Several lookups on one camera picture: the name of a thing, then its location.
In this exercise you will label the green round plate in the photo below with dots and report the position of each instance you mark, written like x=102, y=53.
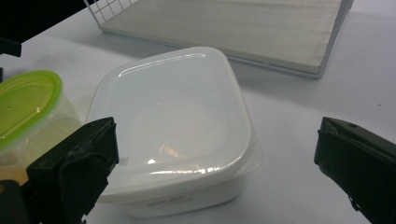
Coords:
x=25, y=102

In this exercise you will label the white lidded plastic container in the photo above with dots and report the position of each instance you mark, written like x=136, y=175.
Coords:
x=174, y=109

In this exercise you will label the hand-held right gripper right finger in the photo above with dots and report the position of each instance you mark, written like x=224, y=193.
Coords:
x=358, y=165

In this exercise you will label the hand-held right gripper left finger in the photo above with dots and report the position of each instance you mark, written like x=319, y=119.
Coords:
x=74, y=168

